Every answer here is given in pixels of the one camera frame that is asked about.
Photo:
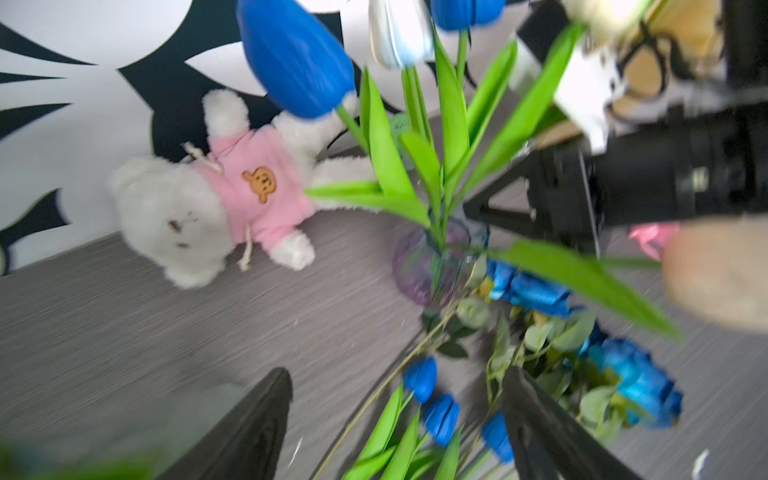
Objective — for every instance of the purple glass vase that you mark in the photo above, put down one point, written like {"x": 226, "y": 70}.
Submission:
{"x": 426, "y": 274}

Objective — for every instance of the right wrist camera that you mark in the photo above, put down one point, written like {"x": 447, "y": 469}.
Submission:
{"x": 590, "y": 82}

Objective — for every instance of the pink alarm clock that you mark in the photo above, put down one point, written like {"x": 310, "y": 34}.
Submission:
{"x": 652, "y": 238}

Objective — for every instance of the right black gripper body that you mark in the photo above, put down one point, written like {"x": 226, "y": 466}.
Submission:
{"x": 677, "y": 169}

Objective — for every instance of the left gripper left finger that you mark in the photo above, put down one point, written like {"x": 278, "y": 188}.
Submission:
{"x": 247, "y": 442}

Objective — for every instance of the tulip bouquet blue white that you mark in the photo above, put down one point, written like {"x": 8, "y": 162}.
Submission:
{"x": 715, "y": 266}

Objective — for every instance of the yellow wavy glass vase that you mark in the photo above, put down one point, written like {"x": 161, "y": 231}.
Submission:
{"x": 691, "y": 38}

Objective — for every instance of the blue rose low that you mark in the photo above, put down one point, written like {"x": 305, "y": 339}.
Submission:
{"x": 646, "y": 392}

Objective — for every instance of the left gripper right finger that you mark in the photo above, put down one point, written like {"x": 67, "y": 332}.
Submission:
{"x": 547, "y": 442}

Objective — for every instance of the white teddy bear pink shirt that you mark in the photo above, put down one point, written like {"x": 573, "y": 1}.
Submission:
{"x": 246, "y": 189}

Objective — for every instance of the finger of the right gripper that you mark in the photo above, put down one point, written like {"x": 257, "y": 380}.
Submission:
{"x": 510, "y": 204}

